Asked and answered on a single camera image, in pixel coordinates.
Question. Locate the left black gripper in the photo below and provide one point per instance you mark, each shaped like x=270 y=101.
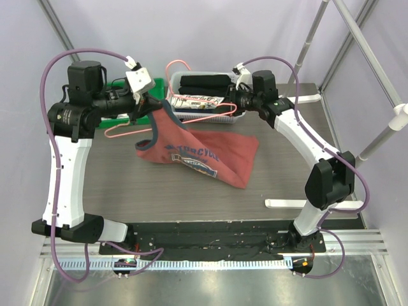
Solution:
x=146 y=106

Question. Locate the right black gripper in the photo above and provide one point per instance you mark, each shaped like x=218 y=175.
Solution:
x=233 y=97

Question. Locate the green plastic tray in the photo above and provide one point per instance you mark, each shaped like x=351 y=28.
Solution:
x=159 y=92

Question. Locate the pink wire hanger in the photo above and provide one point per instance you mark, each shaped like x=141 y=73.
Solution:
x=230 y=113

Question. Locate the red tank top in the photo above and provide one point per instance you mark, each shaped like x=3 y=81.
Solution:
x=225 y=156

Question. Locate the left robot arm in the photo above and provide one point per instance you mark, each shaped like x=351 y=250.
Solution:
x=87 y=100

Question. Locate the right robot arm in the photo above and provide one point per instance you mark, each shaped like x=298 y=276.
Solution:
x=330 y=181

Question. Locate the black folded garment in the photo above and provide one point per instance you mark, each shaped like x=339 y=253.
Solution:
x=205 y=85

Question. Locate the white plastic basket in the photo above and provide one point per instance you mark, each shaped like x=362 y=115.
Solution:
x=190 y=114

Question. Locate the grey clothes rack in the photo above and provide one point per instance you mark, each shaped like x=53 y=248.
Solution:
x=398 y=122

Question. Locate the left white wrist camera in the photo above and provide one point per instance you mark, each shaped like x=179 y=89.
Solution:
x=139 y=79

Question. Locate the grey aluminium frame post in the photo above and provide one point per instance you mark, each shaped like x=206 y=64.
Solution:
x=56 y=24

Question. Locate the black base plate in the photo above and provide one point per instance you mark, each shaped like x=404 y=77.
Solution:
x=222 y=240

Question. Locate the white slotted cable duct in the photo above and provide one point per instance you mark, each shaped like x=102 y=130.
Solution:
x=121 y=264

